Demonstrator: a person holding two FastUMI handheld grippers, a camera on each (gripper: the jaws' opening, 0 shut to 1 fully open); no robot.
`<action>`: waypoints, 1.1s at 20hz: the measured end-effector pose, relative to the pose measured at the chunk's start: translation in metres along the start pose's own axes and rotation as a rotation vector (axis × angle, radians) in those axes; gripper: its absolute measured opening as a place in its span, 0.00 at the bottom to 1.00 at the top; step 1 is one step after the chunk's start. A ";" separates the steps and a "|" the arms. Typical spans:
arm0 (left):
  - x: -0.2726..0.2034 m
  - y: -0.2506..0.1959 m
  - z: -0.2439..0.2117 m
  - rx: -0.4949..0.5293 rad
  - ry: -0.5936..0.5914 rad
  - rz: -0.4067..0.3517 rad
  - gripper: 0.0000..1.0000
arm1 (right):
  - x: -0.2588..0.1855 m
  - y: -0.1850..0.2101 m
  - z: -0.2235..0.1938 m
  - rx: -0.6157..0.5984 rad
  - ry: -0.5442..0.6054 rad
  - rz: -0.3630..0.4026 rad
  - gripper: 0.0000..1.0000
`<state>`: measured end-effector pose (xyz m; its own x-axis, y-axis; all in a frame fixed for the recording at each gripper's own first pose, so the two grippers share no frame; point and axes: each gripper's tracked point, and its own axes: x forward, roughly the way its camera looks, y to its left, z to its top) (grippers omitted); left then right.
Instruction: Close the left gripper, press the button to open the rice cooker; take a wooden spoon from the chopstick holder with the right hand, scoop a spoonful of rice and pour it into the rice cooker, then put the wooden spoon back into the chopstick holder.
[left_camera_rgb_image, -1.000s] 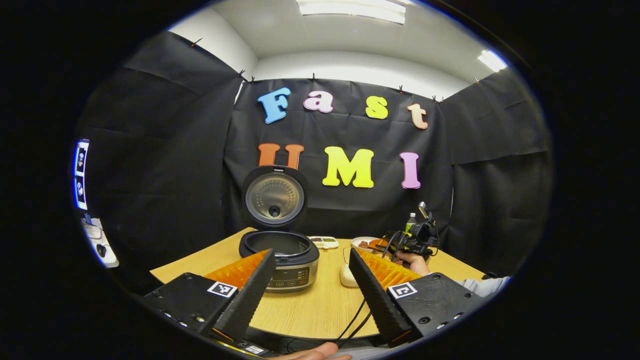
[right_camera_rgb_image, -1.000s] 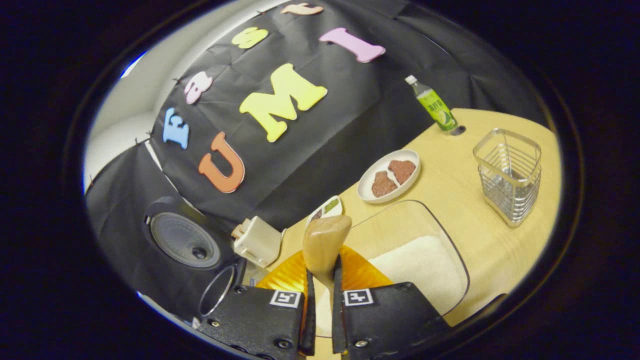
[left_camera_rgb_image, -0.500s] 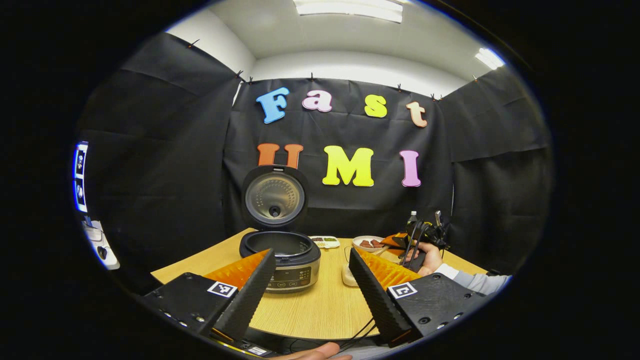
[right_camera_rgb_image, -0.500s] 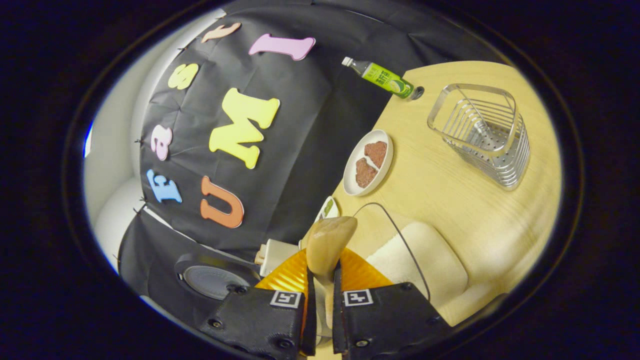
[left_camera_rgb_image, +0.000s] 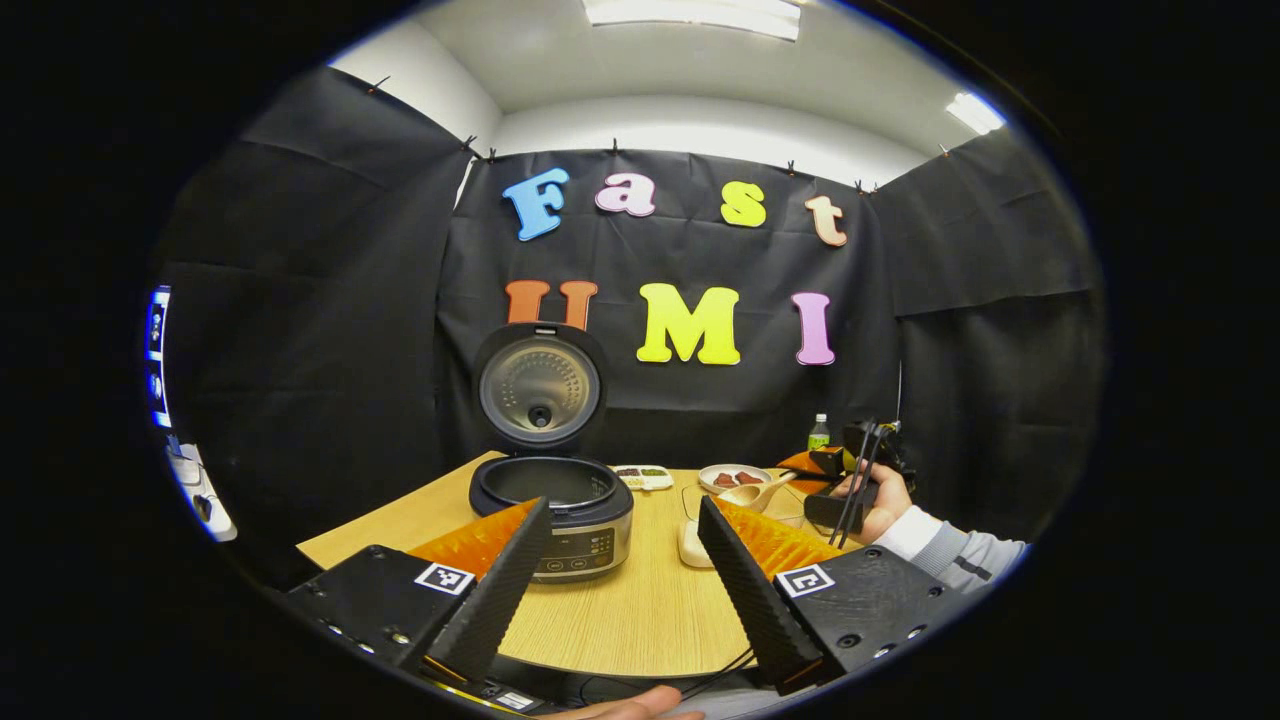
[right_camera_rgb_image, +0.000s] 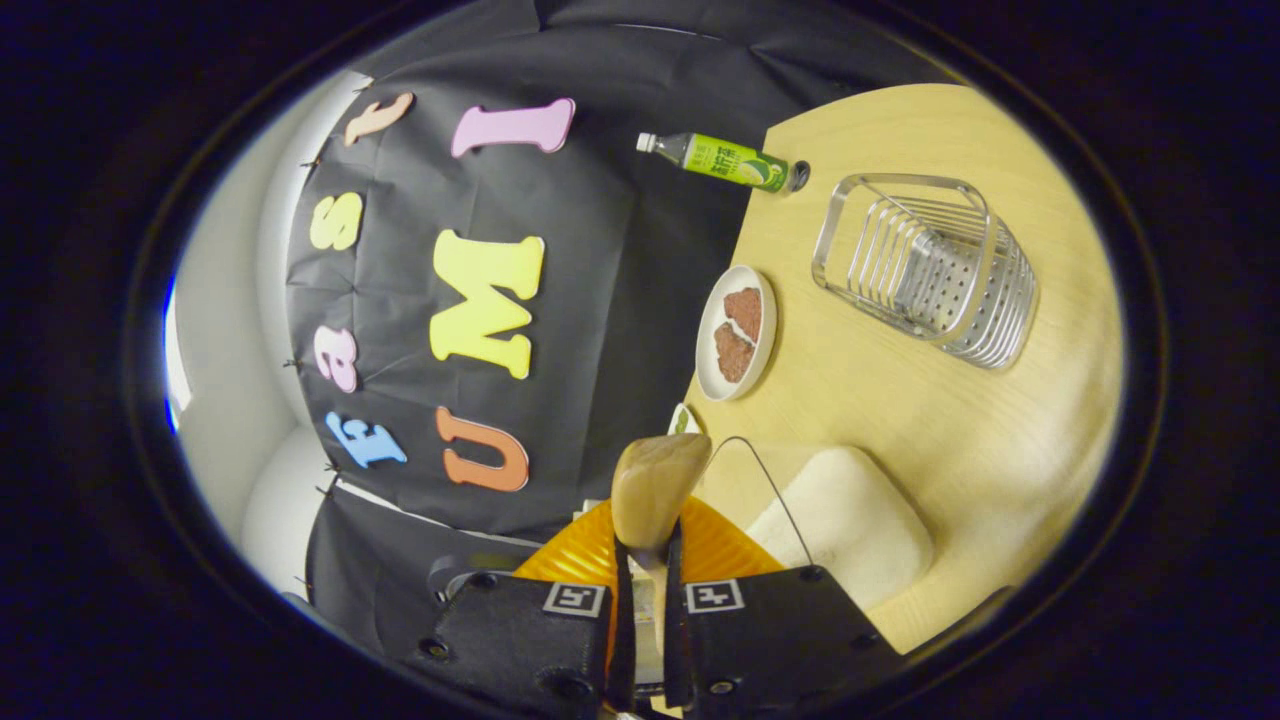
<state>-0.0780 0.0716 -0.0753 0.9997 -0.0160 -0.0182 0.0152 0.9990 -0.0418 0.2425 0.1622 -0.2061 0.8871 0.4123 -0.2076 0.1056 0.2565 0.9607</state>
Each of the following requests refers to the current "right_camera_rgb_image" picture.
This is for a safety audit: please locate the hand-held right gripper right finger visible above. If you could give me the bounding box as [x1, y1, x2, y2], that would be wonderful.
[662, 496, 903, 720]

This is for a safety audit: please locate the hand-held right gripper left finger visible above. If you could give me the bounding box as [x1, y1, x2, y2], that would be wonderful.
[404, 498, 639, 719]

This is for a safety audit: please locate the wooden spoon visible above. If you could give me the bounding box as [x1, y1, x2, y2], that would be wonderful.
[610, 432, 713, 691]

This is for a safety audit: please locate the metal wire chopstick holder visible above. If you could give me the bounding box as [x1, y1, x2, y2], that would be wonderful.
[812, 173, 1039, 371]

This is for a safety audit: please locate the brown meat piece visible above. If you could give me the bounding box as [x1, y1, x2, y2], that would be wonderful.
[722, 287, 763, 344]
[714, 322, 756, 384]

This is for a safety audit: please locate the white round plate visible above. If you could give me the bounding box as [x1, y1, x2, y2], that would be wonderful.
[695, 265, 778, 403]

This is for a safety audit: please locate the black backdrop cloth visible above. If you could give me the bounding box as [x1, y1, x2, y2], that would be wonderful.
[285, 0, 961, 651]

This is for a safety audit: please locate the green label drink bottle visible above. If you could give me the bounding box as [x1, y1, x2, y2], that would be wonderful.
[636, 131, 801, 193]

